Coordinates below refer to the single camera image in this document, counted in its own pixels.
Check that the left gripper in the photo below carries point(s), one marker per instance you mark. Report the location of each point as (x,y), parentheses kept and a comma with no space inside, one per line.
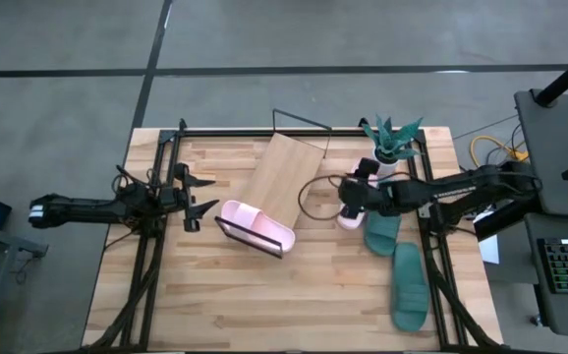
(173,199)

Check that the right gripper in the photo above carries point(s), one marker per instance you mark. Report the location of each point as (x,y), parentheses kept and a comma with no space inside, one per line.
(362,196)

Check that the pink slide sandal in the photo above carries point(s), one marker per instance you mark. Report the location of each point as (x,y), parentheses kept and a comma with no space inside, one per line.
(352,224)
(249,218)

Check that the green slide sandal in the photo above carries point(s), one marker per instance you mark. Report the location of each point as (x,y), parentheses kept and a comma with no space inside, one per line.
(382,236)
(409,275)

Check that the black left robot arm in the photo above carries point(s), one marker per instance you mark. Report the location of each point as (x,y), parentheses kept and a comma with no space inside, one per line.
(82,209)

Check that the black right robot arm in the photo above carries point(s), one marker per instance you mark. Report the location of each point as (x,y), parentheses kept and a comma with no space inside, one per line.
(461,189)

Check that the black-framed wooden shelf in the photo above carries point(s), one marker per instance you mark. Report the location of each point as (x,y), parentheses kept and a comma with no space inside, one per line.
(284,177)

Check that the green plant in white pot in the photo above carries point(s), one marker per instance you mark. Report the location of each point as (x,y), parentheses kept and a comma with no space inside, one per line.
(387,147)

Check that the white paper sheet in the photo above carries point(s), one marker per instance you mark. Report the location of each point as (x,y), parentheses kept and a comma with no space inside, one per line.
(490,251)

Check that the grey keyboard desk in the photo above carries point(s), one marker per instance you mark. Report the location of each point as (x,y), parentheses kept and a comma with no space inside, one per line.
(559,314)

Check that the black pole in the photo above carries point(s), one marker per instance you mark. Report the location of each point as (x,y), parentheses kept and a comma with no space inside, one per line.
(566,76)

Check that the black metal rig frame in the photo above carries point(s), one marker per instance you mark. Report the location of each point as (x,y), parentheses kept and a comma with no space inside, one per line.
(225,133)

